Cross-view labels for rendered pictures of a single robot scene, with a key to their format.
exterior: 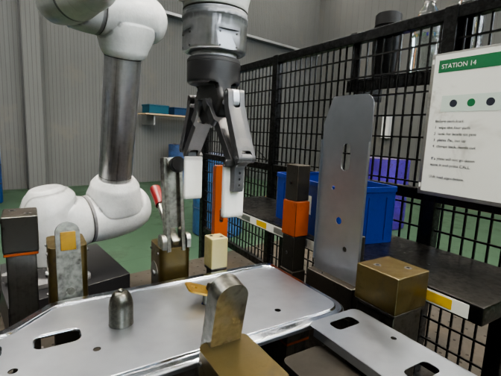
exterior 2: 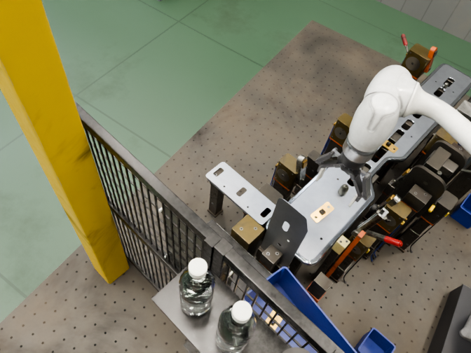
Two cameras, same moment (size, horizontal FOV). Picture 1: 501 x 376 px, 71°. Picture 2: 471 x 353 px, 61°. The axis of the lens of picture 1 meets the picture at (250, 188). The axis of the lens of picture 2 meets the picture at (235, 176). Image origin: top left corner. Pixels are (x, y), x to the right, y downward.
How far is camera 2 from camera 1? 1.58 m
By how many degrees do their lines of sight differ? 113
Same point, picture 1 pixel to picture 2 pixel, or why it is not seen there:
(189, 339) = (315, 190)
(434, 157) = not seen: hidden behind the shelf
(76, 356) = (340, 174)
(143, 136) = not seen: outside the picture
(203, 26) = not seen: hidden behind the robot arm
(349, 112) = (291, 213)
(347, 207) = (277, 237)
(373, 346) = (255, 199)
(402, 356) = (246, 197)
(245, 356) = (291, 164)
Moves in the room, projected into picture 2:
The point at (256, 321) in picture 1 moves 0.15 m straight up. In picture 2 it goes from (298, 204) to (308, 183)
